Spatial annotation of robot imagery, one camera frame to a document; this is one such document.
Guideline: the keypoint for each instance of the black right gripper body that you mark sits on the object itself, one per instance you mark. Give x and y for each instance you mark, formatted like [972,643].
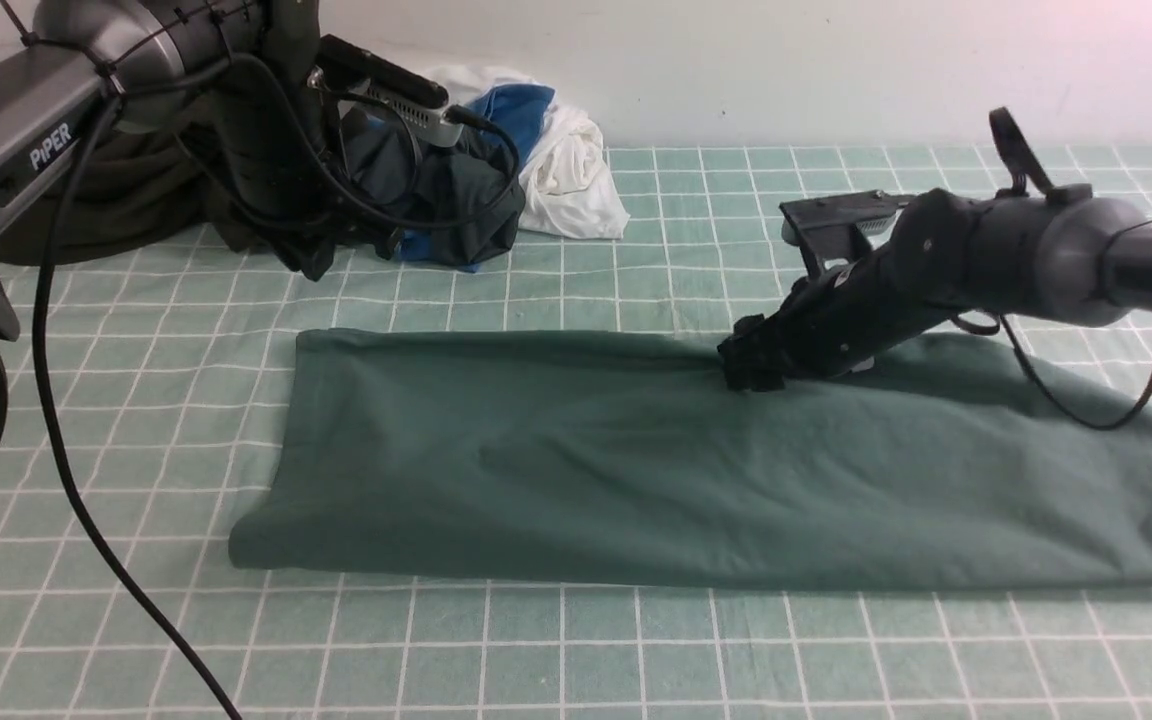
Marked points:
[944,256]

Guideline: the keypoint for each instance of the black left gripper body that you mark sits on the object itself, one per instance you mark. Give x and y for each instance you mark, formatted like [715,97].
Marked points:
[270,141]

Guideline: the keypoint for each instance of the green long-sleeve top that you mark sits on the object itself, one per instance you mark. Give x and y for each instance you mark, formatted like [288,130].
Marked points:
[618,458]

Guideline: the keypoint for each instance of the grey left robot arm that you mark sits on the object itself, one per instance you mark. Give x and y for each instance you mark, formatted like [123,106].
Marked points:
[86,67]

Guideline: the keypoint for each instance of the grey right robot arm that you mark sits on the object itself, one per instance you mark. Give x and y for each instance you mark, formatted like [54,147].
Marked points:
[1093,264]

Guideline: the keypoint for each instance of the dark olive crumpled garment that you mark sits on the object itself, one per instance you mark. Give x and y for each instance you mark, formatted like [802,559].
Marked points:
[142,189]

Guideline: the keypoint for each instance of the dark teal crumpled garment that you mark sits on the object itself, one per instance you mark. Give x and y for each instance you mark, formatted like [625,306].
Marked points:
[384,164]

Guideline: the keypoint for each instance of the green checkered tablecloth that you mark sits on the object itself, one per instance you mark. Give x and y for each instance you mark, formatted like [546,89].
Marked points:
[170,368]

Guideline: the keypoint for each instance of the blue crumpled garment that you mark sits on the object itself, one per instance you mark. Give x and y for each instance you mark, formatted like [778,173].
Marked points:
[516,112]

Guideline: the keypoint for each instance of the white crumpled garment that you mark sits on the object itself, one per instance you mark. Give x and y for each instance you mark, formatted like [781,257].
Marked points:
[568,183]

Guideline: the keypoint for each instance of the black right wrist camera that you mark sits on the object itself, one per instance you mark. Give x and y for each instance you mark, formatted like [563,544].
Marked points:
[838,228]

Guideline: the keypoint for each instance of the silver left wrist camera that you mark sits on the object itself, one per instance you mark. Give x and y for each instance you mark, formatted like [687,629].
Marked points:
[345,68]

